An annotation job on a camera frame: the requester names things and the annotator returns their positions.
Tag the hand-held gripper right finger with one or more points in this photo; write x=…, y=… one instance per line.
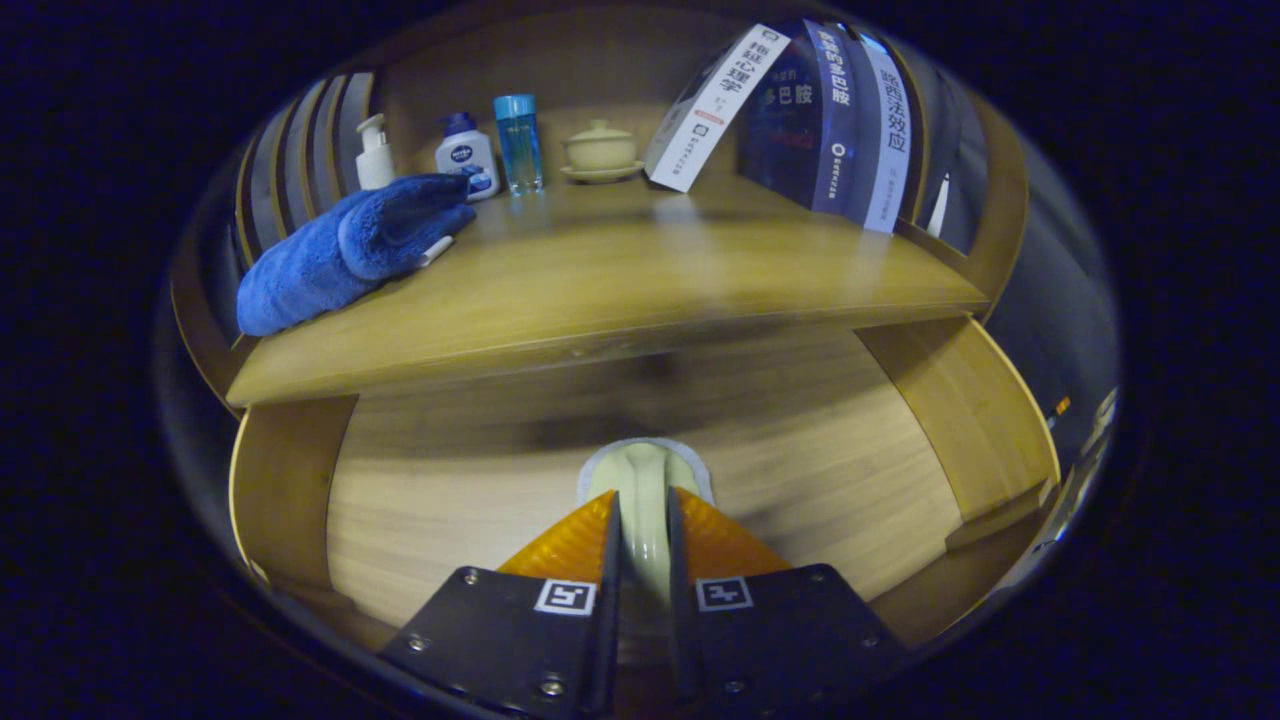
x=680, y=580

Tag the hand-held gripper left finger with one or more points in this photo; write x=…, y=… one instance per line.
x=609, y=560

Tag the wooden drawer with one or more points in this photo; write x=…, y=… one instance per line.
x=450, y=520

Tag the wooden countertop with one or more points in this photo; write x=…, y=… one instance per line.
x=620, y=290

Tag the wooden cabinet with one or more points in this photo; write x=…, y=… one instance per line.
x=590, y=80

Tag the beige lidded teacup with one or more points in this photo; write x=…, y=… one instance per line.
x=600, y=150

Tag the blue folded towel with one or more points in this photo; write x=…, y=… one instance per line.
x=340, y=250

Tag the white bottle with blue cap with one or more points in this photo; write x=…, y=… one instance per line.
x=466, y=160

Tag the clear blue bottle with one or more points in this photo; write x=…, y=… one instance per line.
x=518, y=145

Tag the white book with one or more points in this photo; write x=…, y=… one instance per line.
x=715, y=110

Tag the white pump bottle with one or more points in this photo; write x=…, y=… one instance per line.
x=375, y=160

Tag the dark blue book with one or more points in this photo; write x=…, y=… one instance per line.
x=800, y=120

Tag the pale lilac book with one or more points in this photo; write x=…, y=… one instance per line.
x=885, y=130

